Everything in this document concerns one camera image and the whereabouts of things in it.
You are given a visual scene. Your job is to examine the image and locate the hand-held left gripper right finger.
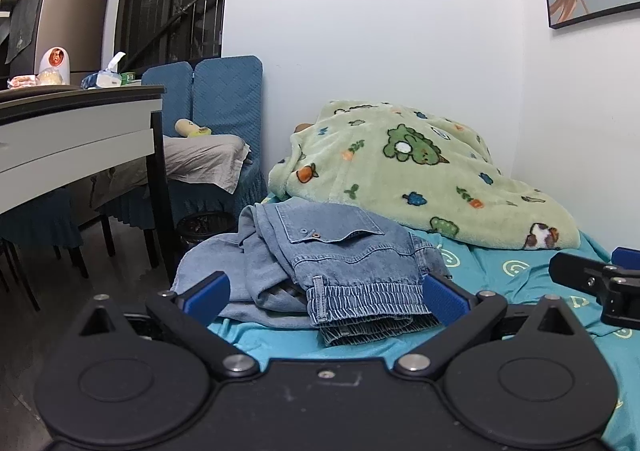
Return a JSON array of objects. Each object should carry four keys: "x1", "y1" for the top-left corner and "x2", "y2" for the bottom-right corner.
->
[{"x1": 394, "y1": 273, "x2": 592, "y2": 378}]

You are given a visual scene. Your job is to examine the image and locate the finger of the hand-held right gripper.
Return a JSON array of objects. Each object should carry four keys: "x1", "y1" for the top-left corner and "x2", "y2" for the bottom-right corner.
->
[
  {"x1": 548, "y1": 252, "x2": 640, "y2": 329},
  {"x1": 611, "y1": 247, "x2": 640, "y2": 272}
]

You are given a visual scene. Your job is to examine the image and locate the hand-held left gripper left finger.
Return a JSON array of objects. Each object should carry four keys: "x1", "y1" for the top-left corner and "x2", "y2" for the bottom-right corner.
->
[{"x1": 65, "y1": 272, "x2": 261, "y2": 378}]

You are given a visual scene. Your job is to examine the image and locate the light blue denim jeans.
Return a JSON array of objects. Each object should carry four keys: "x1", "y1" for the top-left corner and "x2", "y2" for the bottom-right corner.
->
[{"x1": 171, "y1": 197, "x2": 453, "y2": 347}]

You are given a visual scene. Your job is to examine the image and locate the teal printed bed sheet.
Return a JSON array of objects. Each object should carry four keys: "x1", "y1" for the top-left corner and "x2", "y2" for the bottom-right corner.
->
[{"x1": 207, "y1": 191, "x2": 640, "y2": 451}]

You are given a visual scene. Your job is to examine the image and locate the white trash bin black bag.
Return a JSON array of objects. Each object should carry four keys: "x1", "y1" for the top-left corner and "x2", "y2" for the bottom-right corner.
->
[{"x1": 176, "y1": 213, "x2": 237, "y2": 252}]

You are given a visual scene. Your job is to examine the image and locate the blue covered chair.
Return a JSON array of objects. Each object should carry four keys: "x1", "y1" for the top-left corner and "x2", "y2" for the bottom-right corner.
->
[
  {"x1": 0, "y1": 187, "x2": 85, "y2": 312},
  {"x1": 141, "y1": 62, "x2": 196, "y2": 142},
  {"x1": 95, "y1": 166, "x2": 157, "y2": 272},
  {"x1": 165, "y1": 56, "x2": 268, "y2": 227}
]

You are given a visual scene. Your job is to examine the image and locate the green printed fleece blanket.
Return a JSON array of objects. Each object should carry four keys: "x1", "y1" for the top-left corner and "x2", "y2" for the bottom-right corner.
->
[{"x1": 268, "y1": 100, "x2": 581, "y2": 251}]

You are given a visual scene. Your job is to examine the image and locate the grey folded cloth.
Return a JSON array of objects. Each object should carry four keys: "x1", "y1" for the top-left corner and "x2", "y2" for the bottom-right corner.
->
[{"x1": 92, "y1": 133, "x2": 251, "y2": 209}]

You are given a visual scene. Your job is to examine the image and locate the yellow plush toy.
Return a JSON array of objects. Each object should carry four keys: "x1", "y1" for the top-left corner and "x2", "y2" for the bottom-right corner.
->
[{"x1": 175, "y1": 119, "x2": 213, "y2": 138}]

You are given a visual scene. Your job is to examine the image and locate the grey black desk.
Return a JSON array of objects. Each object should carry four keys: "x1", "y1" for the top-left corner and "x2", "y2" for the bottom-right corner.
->
[{"x1": 0, "y1": 85, "x2": 176, "y2": 277}]

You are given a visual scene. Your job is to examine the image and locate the wet wipes pack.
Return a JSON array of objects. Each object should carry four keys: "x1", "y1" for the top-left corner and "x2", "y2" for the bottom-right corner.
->
[{"x1": 81, "y1": 52, "x2": 126, "y2": 90}]

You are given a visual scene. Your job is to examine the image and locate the bagged food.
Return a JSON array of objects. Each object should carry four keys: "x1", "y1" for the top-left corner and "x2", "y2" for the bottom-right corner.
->
[{"x1": 7, "y1": 71, "x2": 63, "y2": 90}]

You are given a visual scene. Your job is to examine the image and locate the silver refrigerator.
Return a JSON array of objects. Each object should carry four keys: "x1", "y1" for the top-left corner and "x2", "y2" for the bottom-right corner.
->
[{"x1": 5, "y1": 0, "x2": 113, "y2": 86}]

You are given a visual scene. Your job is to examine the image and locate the dark hanging cloth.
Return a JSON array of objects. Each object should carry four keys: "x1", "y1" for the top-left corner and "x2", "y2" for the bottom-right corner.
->
[{"x1": 5, "y1": 0, "x2": 46, "y2": 64}]

